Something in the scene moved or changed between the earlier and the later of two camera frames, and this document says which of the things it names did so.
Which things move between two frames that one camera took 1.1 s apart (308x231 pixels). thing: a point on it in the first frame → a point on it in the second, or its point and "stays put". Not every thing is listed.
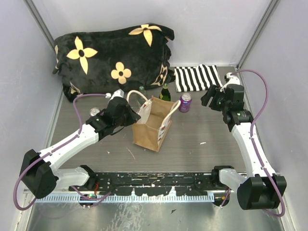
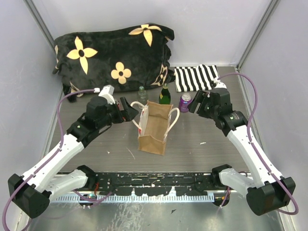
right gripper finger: x=205 y=98 → x=193 y=106
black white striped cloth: x=201 y=77 stays put
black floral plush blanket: x=114 y=59 stays put
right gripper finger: x=212 y=90 → x=199 y=96
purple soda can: x=185 y=100 stays put
